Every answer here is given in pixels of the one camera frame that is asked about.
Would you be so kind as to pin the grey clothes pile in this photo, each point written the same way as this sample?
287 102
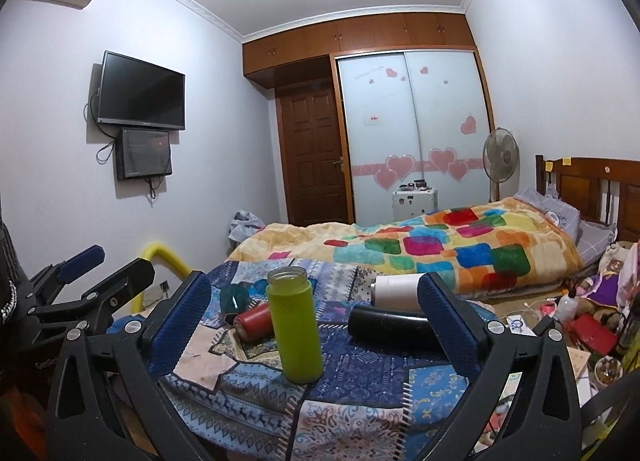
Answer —
246 226

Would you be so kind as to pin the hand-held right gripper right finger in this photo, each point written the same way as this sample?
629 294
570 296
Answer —
450 328

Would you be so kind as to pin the colourful checked bed blanket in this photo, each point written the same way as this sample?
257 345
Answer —
425 241

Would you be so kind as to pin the red box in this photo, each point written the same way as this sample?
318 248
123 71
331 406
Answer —
594 335

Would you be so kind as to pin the yellow foam tube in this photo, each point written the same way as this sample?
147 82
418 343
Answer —
167 258

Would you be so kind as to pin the brown wooden door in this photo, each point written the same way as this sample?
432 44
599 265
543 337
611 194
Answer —
312 156

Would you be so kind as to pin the small wall-mounted monitor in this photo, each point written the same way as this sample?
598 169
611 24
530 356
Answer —
145 152

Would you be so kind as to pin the wooden wardrobe with heart stickers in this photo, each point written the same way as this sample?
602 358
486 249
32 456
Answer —
415 106

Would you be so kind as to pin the standing fan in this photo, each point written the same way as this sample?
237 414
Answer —
500 151

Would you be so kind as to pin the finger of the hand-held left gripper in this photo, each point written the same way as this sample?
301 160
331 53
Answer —
82 259
122 281

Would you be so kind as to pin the purple cloth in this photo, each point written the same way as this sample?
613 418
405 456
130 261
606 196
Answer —
607 287

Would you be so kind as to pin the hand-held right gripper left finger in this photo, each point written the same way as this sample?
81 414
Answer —
179 328

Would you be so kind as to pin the blue patchwork blanket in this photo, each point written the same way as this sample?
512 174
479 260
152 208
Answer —
350 391

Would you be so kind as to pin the wooden headboard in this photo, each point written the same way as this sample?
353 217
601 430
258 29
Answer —
585 181

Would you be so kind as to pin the black cup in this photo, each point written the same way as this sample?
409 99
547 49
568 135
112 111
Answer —
390 332

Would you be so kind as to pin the small white cabinet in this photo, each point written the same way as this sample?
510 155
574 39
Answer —
415 203

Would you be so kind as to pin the red cup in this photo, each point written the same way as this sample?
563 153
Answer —
254 323

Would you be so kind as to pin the white plastic bottle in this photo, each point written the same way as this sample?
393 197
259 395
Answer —
565 308

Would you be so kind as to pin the grey pillow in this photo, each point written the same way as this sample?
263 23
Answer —
565 218

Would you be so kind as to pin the wall-mounted television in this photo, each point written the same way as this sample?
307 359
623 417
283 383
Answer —
141 91

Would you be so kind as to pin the green cup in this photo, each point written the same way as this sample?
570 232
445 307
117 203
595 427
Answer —
294 331

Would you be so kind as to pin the teal cup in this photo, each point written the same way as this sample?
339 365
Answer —
234 300

